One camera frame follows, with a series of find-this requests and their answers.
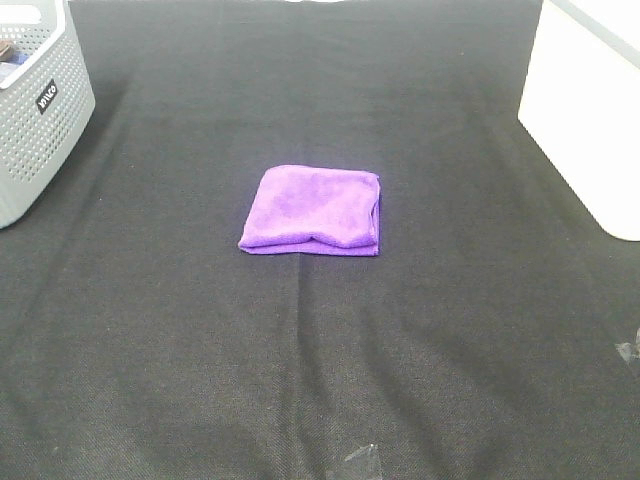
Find purple microfiber towel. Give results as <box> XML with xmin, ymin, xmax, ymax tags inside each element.
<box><xmin>238</xmin><ymin>165</ymin><xmax>381</xmax><ymax>256</ymax></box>

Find black fabric table cover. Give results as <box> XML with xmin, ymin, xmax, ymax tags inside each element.
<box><xmin>1</xmin><ymin>1</ymin><xmax>639</xmax><ymax>479</ymax></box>

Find clear tape piece bottom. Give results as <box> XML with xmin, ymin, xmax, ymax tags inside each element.
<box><xmin>342</xmin><ymin>444</ymin><xmax>383</xmax><ymax>480</ymax></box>

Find clear tape piece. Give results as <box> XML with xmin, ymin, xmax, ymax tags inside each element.
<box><xmin>615</xmin><ymin>329</ymin><xmax>640</xmax><ymax>378</ymax></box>
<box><xmin>342</xmin><ymin>444</ymin><xmax>383</xmax><ymax>480</ymax></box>

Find white plastic bin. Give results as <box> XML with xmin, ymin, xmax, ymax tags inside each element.
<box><xmin>518</xmin><ymin>1</ymin><xmax>639</xmax><ymax>241</ymax></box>

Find grey perforated plastic basket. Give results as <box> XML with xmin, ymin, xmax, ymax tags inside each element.
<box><xmin>1</xmin><ymin>1</ymin><xmax>95</xmax><ymax>228</ymax></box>

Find clear tape piece right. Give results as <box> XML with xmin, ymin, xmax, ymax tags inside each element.
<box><xmin>615</xmin><ymin>329</ymin><xmax>640</xmax><ymax>378</ymax></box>

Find folded cloths inside basket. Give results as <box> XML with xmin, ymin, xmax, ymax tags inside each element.
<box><xmin>0</xmin><ymin>39</ymin><xmax>28</xmax><ymax>78</ymax></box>

